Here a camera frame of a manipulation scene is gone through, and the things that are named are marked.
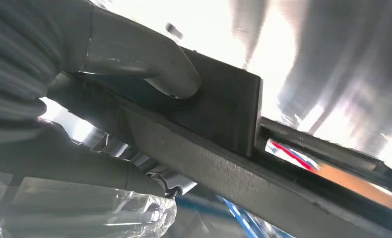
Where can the cardboard box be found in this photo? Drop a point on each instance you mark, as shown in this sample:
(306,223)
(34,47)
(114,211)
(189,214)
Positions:
(353,184)

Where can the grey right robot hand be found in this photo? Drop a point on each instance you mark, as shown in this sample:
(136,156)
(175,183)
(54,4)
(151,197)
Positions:
(133,49)

